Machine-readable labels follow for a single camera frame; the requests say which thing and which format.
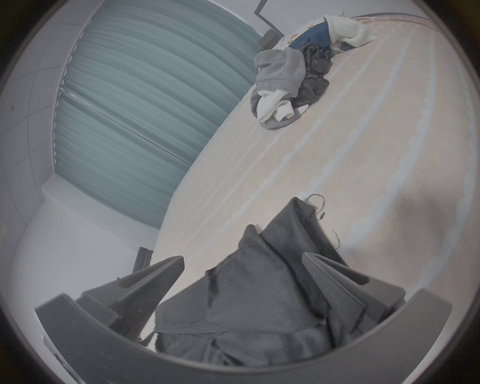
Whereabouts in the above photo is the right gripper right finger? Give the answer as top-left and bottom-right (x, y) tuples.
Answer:
(302, 252), (406, 327)

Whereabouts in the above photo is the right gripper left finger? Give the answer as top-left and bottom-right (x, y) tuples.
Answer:
(77, 256), (185, 340)

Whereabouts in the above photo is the black T-shirt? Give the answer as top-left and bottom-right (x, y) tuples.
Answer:
(154, 195), (370, 366)

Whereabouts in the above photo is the bed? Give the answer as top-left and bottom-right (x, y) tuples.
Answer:
(152, 0), (475, 338)

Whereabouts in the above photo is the pile of clothes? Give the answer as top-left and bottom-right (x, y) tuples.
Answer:
(249, 14), (377, 131)

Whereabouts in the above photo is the blue-green curtain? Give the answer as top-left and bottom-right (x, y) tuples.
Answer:
(62, 0), (263, 166)
(52, 92), (192, 229)

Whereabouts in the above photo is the white printed pillow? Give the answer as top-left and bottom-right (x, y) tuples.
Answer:
(275, 22), (327, 49)

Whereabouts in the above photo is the grey bedside table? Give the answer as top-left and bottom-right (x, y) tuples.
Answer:
(260, 32), (284, 49)

